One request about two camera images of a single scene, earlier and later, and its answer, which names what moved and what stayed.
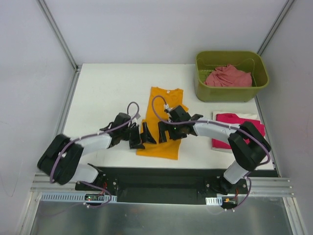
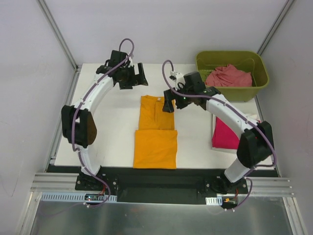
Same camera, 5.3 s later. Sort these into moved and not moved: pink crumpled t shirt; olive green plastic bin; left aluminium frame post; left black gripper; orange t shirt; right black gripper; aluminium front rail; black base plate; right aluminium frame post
Moved: right black gripper; left black gripper; orange t shirt
Not moved: left aluminium frame post; black base plate; pink crumpled t shirt; right aluminium frame post; aluminium front rail; olive green plastic bin
